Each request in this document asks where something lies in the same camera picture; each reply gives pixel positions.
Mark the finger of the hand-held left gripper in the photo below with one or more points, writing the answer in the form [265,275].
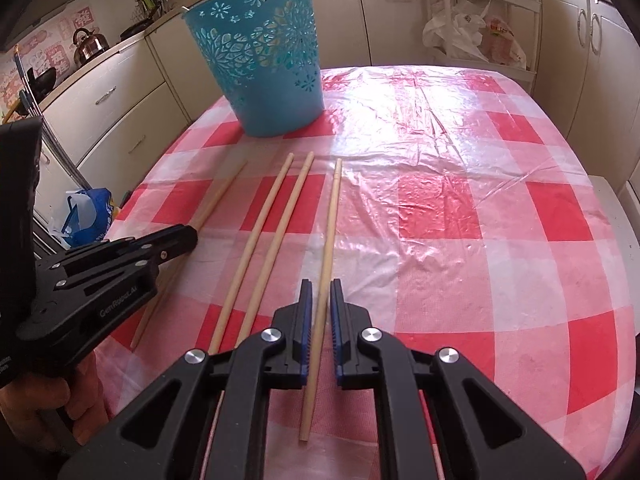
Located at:
[170,234]
[175,252]

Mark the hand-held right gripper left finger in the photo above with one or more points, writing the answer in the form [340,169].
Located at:
[306,320]

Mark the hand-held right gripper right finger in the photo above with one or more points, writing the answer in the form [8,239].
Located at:
[336,330]

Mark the light wooden chopstick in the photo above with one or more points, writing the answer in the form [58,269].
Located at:
[330,230]
[285,220]
[220,196]
[260,230]

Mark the blue floral plastic bucket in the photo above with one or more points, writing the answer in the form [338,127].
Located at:
[260,65]

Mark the person's left hand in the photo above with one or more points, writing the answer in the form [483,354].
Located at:
[35,405]

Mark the blue shopping bag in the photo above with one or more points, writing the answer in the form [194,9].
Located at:
[87,217]

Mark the cream drawer cabinet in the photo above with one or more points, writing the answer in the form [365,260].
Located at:
[125,110]

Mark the red checkered tablecloth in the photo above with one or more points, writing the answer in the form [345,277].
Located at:
[450,240]

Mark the stainless steel kettle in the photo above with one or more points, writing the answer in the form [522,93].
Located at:
[90,46]

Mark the black wok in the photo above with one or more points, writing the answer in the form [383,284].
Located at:
[136,27]

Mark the white wooden stool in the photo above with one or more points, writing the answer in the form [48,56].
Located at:
[617,240]

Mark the cream sink base cabinet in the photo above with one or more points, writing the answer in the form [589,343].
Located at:
[370,15]

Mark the white plastic bags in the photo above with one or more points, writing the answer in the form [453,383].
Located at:
[475,32]

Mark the white rolling cart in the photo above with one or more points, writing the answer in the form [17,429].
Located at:
[530,35]

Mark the pink wall stickers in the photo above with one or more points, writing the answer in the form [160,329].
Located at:
[55,40]

